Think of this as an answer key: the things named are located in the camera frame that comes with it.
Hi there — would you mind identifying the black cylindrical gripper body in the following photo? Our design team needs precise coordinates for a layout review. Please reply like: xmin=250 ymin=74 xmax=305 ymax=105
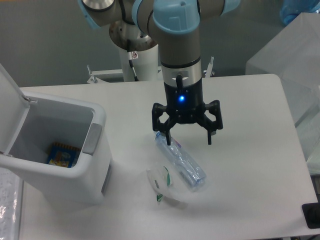
xmin=164 ymin=79 xmax=205 ymax=124

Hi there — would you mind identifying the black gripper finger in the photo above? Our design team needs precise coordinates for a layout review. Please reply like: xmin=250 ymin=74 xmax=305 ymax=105
xmin=199 ymin=99 xmax=224 ymax=146
xmin=151 ymin=103 xmax=178 ymax=146

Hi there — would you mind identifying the crushed clear plastic bottle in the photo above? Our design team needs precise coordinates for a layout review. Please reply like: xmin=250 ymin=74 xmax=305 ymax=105
xmin=154 ymin=131 xmax=207 ymax=191

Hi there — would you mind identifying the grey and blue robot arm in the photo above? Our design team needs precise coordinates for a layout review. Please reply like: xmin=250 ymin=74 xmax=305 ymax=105
xmin=78 ymin=0 xmax=240 ymax=144

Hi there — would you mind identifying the white trash can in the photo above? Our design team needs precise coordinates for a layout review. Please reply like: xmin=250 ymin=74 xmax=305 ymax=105
xmin=0 ymin=68 xmax=112 ymax=204

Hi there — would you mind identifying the blue yellow snack packet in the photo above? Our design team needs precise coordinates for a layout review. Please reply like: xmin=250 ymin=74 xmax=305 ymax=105
xmin=46 ymin=142 xmax=81 ymax=168

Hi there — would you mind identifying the black device at edge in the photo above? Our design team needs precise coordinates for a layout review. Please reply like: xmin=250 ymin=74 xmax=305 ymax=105
xmin=302 ymin=202 xmax=320 ymax=229

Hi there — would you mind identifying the blue water jug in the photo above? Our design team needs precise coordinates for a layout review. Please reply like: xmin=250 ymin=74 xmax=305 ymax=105
xmin=279 ymin=0 xmax=320 ymax=26

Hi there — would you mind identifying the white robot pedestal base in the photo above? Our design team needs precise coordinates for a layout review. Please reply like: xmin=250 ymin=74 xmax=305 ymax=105
xmin=87 ymin=20 xmax=214 ymax=86

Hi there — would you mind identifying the black cable on pedestal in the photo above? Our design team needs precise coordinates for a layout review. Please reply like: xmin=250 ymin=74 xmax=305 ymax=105
xmin=126 ymin=39 xmax=140 ymax=82

